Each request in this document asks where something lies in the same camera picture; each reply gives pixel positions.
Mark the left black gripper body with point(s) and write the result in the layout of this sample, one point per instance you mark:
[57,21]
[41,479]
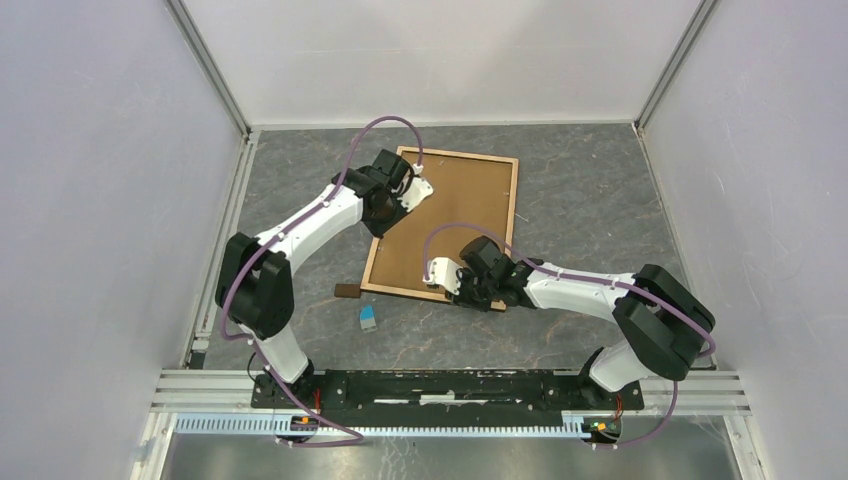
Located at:
[378,224]

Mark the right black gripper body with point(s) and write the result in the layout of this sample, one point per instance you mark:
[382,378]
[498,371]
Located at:
[476,292]

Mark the black picture frame with photo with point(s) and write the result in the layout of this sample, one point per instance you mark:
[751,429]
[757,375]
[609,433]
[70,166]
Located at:
[468,188]

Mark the small brown wooden block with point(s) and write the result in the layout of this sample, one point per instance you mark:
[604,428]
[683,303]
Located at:
[349,290]

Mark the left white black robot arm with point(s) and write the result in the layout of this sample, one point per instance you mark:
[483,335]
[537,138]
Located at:
[255,282]

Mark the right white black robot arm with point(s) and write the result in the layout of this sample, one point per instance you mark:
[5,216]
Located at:
[665,328]

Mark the blue grey eraser block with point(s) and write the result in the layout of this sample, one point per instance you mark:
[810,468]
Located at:
[367,319]

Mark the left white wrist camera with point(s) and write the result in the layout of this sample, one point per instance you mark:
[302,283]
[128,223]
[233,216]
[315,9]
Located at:
[418,190]

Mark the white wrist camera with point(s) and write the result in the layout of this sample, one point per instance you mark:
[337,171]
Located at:
[418,190]
[443,272]

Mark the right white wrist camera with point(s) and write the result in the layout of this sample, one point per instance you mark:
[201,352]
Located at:
[443,272]

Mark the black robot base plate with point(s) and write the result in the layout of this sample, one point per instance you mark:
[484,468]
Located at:
[458,398]

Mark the left aluminium floor rail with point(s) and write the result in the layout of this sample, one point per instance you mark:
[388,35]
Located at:
[205,311]

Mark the left aluminium corner post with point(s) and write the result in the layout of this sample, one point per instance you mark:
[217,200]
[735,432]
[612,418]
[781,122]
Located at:
[203,55]

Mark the aluminium corner post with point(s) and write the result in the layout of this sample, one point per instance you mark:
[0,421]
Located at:
[680,52]
[203,55]

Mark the aluminium front rail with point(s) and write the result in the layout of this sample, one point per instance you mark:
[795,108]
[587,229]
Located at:
[703,393]

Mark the right aluminium corner post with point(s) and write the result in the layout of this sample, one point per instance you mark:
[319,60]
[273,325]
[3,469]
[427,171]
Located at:
[680,52]

